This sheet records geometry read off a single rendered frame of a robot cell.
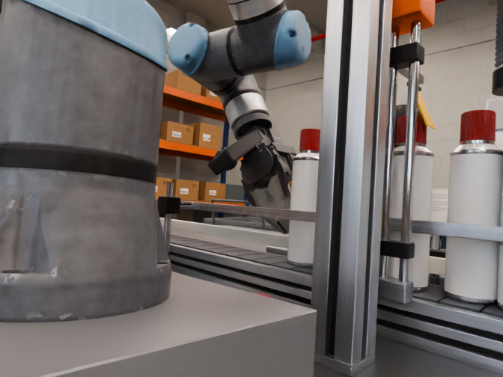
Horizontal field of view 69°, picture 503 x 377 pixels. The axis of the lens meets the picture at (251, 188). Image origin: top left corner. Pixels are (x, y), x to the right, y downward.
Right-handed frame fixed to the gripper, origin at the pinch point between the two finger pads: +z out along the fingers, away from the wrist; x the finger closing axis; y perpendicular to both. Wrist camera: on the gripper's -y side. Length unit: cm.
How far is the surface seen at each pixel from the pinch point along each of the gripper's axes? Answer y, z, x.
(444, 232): -4.0, 10.8, -22.2
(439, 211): 47.0, 1.5, -10.0
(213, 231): 3.8, -7.5, 19.2
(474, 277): -1.5, 15.9, -22.0
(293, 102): 451, -325, 213
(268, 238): 3.7, -0.5, 6.4
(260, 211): -3.9, -2.5, -0.1
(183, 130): 225, -247, 257
